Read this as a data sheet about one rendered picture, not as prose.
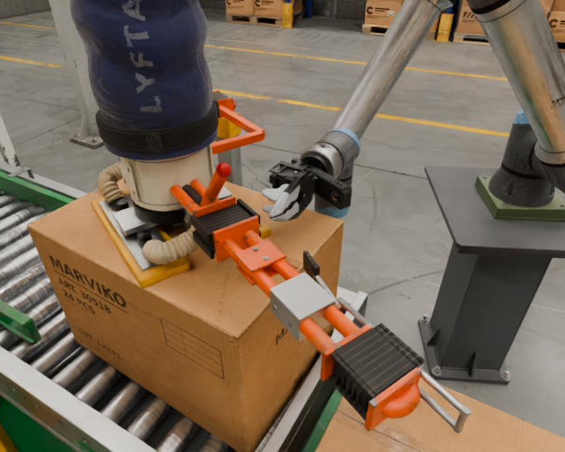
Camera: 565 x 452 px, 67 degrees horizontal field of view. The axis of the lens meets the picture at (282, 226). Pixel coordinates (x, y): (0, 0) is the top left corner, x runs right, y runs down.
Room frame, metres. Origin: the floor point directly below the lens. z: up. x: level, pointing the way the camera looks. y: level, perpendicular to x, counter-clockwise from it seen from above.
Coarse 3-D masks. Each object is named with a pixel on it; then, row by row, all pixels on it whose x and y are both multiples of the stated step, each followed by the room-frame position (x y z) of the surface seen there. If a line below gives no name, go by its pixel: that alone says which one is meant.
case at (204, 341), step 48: (96, 192) 0.93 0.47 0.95; (240, 192) 0.92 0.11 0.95; (48, 240) 0.74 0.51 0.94; (96, 240) 0.72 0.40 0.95; (288, 240) 0.72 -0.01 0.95; (336, 240) 0.77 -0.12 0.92; (96, 288) 0.67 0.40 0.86; (144, 288) 0.58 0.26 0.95; (192, 288) 0.58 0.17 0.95; (240, 288) 0.58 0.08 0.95; (336, 288) 0.79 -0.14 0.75; (96, 336) 0.71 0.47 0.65; (144, 336) 0.60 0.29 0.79; (192, 336) 0.52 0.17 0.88; (240, 336) 0.47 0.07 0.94; (288, 336) 0.59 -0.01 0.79; (144, 384) 0.63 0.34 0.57; (192, 384) 0.54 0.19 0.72; (240, 384) 0.46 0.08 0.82; (288, 384) 0.60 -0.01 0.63; (240, 432) 0.47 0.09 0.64
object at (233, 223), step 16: (208, 208) 0.61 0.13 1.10; (224, 208) 0.63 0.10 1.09; (240, 208) 0.63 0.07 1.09; (192, 224) 0.59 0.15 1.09; (208, 224) 0.58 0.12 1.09; (224, 224) 0.58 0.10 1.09; (240, 224) 0.56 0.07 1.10; (256, 224) 0.58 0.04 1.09; (208, 240) 0.54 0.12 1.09; (240, 240) 0.56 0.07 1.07; (224, 256) 0.54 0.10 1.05
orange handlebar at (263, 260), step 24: (240, 120) 1.05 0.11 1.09; (216, 144) 0.90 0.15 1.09; (240, 144) 0.93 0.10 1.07; (264, 240) 0.55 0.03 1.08; (240, 264) 0.49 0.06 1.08; (264, 264) 0.48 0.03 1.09; (288, 264) 0.49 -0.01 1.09; (264, 288) 0.44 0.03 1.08; (336, 312) 0.39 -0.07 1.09; (312, 336) 0.35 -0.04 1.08; (384, 408) 0.26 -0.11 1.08; (408, 408) 0.26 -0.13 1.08
